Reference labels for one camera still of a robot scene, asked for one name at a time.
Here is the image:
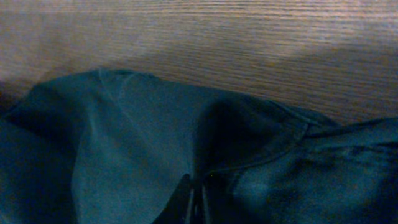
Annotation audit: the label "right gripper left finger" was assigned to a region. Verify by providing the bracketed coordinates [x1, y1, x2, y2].
[152, 174, 195, 224]

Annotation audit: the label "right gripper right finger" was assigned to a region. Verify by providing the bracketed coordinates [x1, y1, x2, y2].
[202, 174, 236, 224]

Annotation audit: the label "black trousers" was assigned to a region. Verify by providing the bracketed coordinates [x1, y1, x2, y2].
[1, 70, 397, 223]

